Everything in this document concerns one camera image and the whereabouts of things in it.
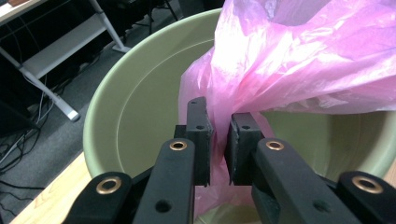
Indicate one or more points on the black tripod stand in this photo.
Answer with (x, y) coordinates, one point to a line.
(155, 12)

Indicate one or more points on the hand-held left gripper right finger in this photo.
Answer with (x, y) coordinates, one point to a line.
(241, 149)

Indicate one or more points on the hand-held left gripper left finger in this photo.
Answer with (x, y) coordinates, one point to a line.
(200, 140)

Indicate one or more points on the green plastic bin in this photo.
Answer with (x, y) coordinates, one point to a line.
(140, 118)

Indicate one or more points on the white metal desk frame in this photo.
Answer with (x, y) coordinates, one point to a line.
(62, 46)

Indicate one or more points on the pink plastic bag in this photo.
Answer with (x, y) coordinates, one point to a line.
(280, 62)

